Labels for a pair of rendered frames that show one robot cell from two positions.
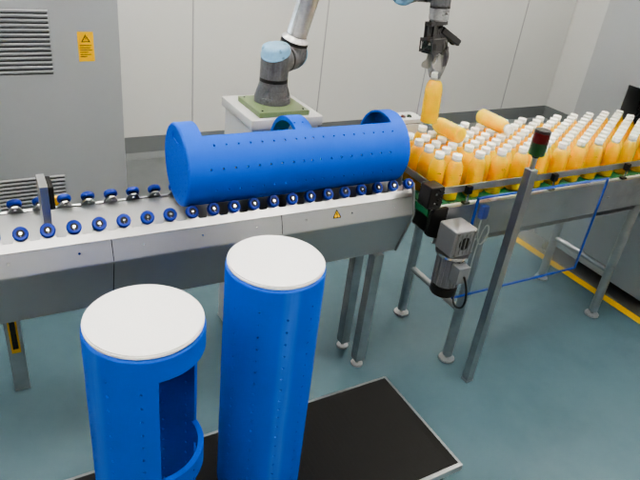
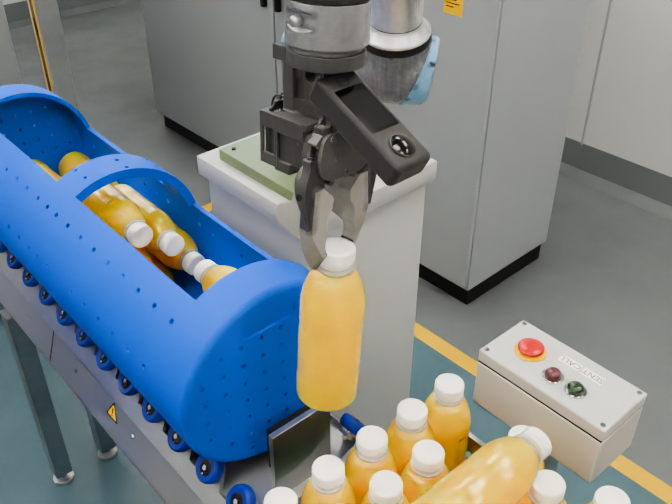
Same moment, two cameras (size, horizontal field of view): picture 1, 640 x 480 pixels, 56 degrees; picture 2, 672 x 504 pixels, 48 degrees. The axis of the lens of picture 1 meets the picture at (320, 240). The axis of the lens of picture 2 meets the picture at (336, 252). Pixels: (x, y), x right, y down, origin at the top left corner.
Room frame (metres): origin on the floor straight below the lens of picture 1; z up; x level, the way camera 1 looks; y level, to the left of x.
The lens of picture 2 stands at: (2.28, -0.98, 1.81)
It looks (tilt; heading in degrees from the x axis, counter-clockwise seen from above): 35 degrees down; 80
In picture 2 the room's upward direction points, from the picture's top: straight up
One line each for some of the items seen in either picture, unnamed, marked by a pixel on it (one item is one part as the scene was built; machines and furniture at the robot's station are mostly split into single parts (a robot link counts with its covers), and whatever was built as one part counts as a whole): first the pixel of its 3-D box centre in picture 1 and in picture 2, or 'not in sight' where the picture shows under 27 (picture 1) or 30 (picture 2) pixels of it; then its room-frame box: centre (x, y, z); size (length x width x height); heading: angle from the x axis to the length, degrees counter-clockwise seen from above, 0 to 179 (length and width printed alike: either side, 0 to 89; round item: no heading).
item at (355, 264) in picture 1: (350, 294); not in sight; (2.37, -0.18, 0.31); 0.06 x 0.06 x 0.63; 32
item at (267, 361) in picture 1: (266, 378); not in sight; (1.44, 0.11, 0.59); 0.28 x 0.28 x 0.88
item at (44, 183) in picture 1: (47, 202); not in sight; (1.65, 0.86, 1.00); 0.10 x 0.04 x 0.15; 32
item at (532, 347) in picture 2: not in sight; (530, 348); (2.68, -0.25, 1.11); 0.04 x 0.04 x 0.01
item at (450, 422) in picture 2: not in sight; (443, 437); (2.55, -0.29, 0.99); 0.07 x 0.07 x 0.19
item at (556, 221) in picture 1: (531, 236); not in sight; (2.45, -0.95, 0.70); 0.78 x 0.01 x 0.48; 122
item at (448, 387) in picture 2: not in sight; (449, 385); (2.55, -0.29, 1.09); 0.04 x 0.04 x 0.02
